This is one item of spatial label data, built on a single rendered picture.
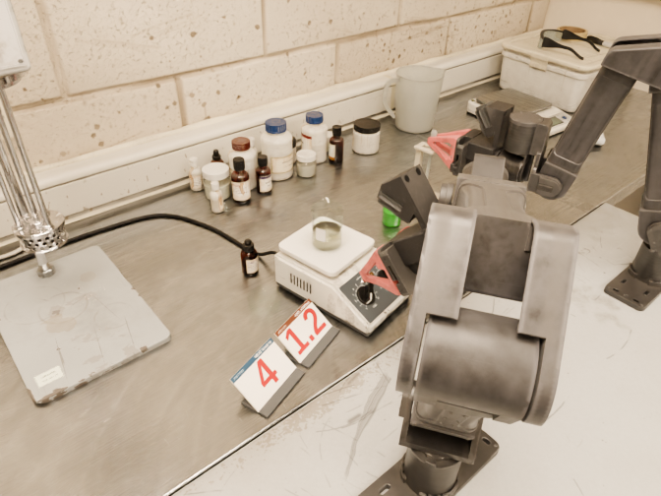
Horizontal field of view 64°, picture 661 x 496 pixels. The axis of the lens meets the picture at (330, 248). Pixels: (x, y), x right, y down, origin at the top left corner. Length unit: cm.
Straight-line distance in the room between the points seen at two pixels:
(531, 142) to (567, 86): 77
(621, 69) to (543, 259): 61
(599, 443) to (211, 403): 51
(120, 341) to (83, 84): 51
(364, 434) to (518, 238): 43
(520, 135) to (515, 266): 63
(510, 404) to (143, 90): 99
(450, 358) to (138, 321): 63
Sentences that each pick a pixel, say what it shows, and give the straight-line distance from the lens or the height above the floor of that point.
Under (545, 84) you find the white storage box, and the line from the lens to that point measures 180.
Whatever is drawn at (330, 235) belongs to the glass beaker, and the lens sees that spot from 83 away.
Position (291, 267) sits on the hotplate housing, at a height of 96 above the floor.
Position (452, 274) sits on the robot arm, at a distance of 33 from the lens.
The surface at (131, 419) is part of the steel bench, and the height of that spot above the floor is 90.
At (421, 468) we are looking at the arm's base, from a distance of 64.
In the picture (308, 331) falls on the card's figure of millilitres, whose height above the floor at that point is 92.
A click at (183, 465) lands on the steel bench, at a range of 72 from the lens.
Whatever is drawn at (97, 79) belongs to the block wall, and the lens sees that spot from 114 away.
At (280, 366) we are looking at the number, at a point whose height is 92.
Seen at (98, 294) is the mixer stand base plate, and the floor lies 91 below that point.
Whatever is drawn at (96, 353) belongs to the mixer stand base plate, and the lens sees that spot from 86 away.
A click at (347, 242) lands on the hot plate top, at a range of 87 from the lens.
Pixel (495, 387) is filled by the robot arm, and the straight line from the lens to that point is 33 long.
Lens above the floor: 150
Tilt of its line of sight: 37 degrees down
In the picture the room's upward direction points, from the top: 2 degrees clockwise
